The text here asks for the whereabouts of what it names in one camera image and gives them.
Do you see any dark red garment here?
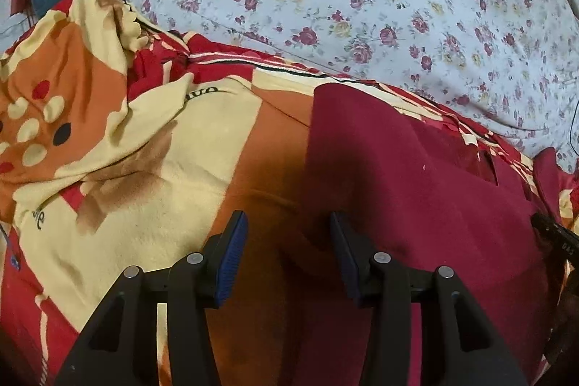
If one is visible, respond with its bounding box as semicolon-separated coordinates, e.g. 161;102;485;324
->
284;84;578;385

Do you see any orange cream red fleece blanket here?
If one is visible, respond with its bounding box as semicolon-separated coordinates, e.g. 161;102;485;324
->
0;0;579;386

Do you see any white floral quilt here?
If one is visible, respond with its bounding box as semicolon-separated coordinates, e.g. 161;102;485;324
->
128;0;578;171

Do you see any black cable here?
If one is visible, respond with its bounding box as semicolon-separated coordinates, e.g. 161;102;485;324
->
568;98;579;156

